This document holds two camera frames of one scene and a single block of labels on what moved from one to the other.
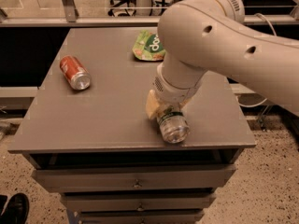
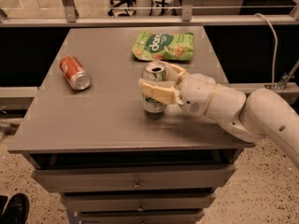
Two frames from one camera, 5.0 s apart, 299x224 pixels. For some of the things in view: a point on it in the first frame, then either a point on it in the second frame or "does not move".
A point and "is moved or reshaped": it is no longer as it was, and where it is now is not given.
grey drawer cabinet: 87,134 does not move
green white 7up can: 174,126 is moved or reshaped
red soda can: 75,73 does not move
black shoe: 16,210 does not move
